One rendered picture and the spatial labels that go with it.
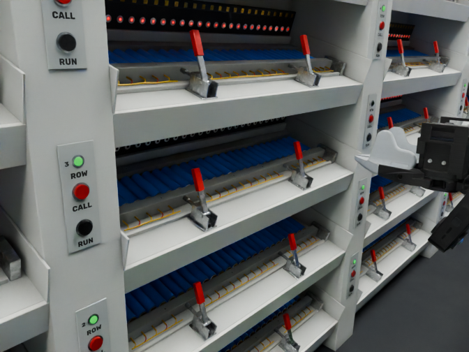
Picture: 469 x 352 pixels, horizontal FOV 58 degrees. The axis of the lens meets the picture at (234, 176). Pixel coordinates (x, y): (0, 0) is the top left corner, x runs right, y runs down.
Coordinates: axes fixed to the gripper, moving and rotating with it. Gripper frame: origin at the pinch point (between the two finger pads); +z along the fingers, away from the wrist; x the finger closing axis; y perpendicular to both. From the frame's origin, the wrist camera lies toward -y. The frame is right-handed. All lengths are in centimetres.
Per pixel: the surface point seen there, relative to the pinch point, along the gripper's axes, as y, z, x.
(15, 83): 12.8, 15.9, 40.1
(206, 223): -9.1, 16.8, 15.4
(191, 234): -10.3, 17.6, 17.8
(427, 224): -46, 20, -100
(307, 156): -6.4, 22.9, -20.7
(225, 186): -7.2, 23.1, 4.7
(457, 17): 25, 16, -89
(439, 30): 22, 25, -100
